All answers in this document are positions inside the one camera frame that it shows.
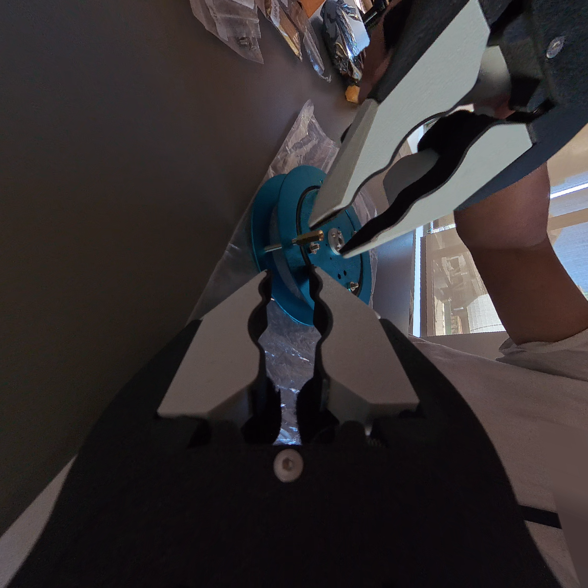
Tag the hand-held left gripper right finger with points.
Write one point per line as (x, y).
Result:
(367, 367)

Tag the large glass window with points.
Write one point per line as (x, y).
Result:
(459, 285)

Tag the person's right hand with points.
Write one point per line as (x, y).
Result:
(376, 55)

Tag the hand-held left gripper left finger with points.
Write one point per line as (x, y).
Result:
(211, 367)

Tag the assembly guide sheet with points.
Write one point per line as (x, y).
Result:
(18, 551)

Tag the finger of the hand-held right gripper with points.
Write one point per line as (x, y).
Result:
(413, 92)
(482, 170)

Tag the beige roller blind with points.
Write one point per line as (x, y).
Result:
(569, 229)

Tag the long silver screw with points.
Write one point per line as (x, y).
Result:
(278, 247)

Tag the pile of small hardware bags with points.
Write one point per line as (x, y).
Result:
(239, 27)

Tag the clear plastic bag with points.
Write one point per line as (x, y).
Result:
(285, 349)

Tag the grey desk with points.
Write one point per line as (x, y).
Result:
(115, 183)

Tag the bubble wrapped black part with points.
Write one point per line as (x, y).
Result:
(344, 41)

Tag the blue turntable bearing assembly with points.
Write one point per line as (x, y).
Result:
(340, 275)

